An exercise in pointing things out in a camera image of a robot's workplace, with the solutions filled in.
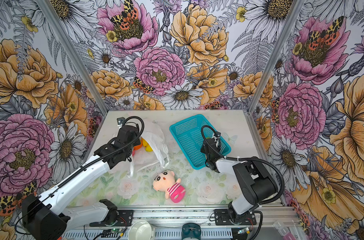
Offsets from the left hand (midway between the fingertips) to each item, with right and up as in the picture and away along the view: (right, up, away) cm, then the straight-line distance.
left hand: (131, 137), depth 79 cm
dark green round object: (+31, -38, -15) cm, 51 cm away
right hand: (+42, -7, +16) cm, 46 cm away
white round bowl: (+8, -42, -9) cm, 44 cm away
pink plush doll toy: (+18, -22, -1) cm, 29 cm away
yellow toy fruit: (+4, -8, +18) cm, 20 cm away
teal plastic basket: (+31, +1, +29) cm, 42 cm away
